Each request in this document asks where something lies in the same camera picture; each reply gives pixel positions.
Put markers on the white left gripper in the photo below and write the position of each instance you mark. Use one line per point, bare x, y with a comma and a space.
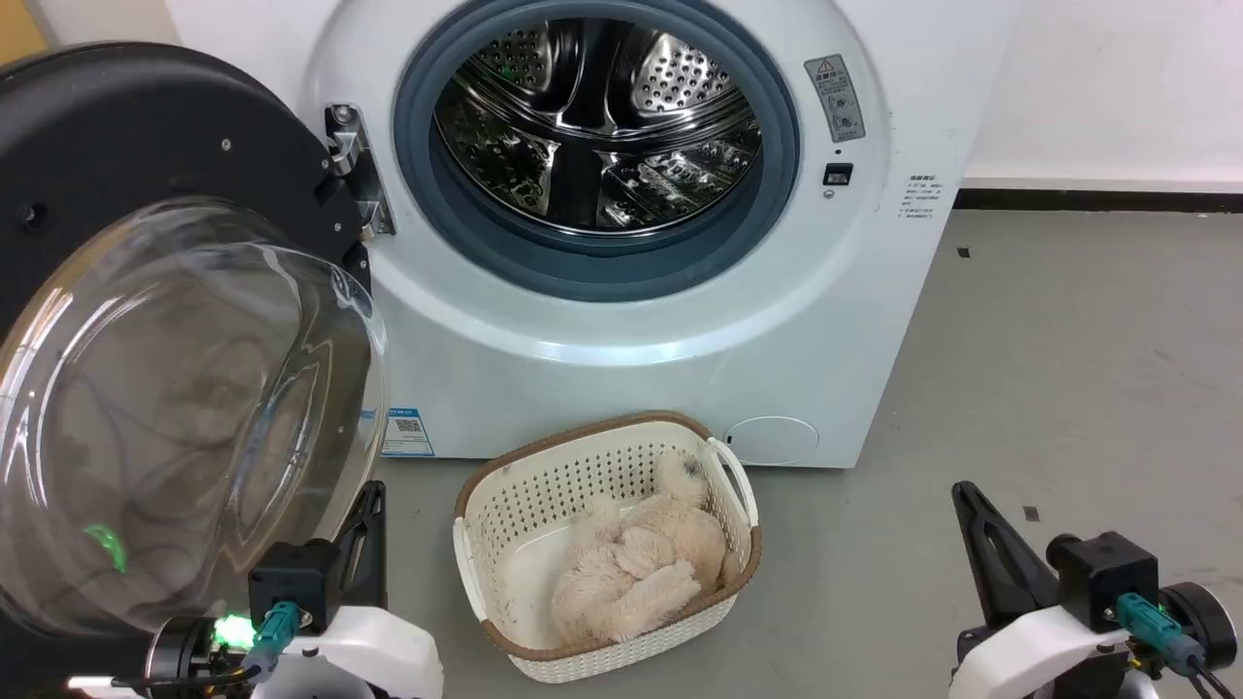
369, 650

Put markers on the black washer door glass bowl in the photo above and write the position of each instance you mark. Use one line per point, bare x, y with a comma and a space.
117, 126

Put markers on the yellow wooden panel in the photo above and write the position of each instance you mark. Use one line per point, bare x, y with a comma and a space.
19, 29

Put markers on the round white filter cover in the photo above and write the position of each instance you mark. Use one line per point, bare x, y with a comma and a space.
771, 441

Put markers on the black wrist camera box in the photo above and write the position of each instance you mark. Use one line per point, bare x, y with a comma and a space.
1107, 573
291, 582

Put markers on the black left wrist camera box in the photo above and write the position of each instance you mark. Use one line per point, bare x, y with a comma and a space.
291, 582

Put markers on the white brown-rimmed laundry basket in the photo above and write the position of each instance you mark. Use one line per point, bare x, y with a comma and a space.
524, 495

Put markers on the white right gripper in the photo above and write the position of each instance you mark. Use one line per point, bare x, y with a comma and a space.
1039, 660

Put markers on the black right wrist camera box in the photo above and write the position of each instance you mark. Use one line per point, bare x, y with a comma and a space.
1107, 573

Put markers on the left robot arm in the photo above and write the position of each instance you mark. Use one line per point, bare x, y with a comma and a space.
184, 650

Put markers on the blue QR code label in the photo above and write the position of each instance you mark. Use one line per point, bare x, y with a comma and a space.
408, 433

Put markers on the beige plush toy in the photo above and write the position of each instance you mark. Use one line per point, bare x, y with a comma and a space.
641, 563

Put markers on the white front-load washing machine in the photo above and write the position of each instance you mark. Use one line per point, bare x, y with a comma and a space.
631, 388

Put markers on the metal washer door hinge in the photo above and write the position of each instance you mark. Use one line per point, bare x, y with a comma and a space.
361, 165

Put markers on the grey warning sticker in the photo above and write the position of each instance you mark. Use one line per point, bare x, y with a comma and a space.
835, 97

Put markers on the stainless steel washer drum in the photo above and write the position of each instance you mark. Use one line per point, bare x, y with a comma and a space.
592, 126

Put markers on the black wall baseboard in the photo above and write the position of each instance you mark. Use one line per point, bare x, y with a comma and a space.
1097, 200

